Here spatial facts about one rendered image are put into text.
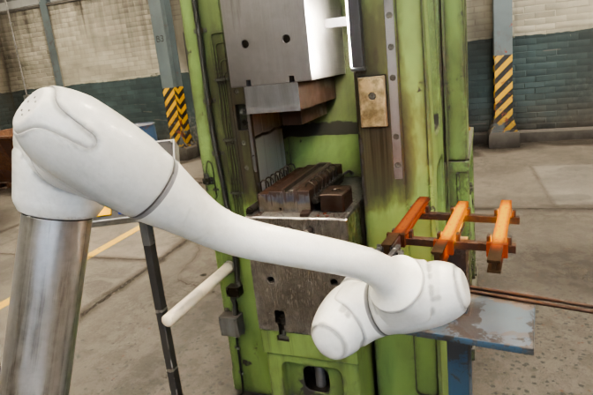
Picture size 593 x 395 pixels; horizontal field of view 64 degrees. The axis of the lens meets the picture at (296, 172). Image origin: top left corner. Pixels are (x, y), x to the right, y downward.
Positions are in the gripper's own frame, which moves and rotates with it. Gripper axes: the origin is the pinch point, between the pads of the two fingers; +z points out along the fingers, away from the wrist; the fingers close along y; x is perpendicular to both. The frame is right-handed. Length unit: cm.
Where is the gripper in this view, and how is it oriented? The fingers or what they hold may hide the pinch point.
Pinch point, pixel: (391, 246)
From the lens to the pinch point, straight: 123.3
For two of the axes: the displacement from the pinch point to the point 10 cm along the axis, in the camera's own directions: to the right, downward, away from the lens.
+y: 8.9, 0.1, -4.6
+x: -1.2, -9.6, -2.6
